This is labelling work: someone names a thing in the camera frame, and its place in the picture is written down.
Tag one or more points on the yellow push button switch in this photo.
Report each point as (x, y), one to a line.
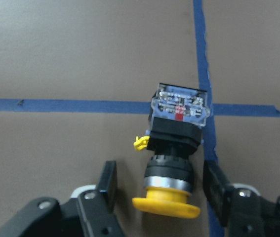
(177, 117)

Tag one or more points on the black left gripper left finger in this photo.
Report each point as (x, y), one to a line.
(96, 207)

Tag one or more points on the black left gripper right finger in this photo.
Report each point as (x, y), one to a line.
(237, 206)

